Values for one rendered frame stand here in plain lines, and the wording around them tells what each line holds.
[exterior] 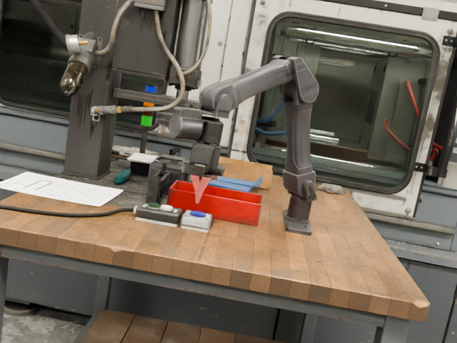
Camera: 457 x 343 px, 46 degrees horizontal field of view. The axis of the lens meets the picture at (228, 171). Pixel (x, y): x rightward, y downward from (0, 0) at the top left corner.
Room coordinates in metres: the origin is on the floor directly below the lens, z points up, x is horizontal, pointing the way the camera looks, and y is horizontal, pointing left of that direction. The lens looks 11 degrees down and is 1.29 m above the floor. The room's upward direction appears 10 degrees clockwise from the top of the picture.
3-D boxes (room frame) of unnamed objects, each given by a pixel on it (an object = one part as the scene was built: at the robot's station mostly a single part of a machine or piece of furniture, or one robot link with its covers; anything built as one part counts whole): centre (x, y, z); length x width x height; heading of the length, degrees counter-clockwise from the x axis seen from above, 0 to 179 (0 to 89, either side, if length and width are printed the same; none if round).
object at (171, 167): (1.64, 0.18, 0.98); 0.20 x 0.10 x 0.01; 178
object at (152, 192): (1.39, 0.19, 0.95); 0.06 x 0.03 x 0.09; 178
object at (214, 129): (1.27, 0.06, 1.14); 0.07 x 0.06 x 0.07; 125
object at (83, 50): (1.52, 0.46, 1.25); 0.19 x 0.07 x 0.19; 178
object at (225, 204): (1.43, 0.02, 0.93); 0.25 x 0.12 x 0.06; 88
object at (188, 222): (1.27, 0.06, 0.90); 0.07 x 0.07 x 0.06; 88
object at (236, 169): (1.92, -0.03, 0.93); 0.25 x 0.13 x 0.08; 88
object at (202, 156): (1.22, 0.06, 1.08); 0.11 x 0.07 x 0.06; 178
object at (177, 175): (1.64, 0.18, 0.94); 0.20 x 0.10 x 0.07; 178
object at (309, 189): (1.46, -0.21, 1.00); 0.09 x 0.06 x 0.06; 35
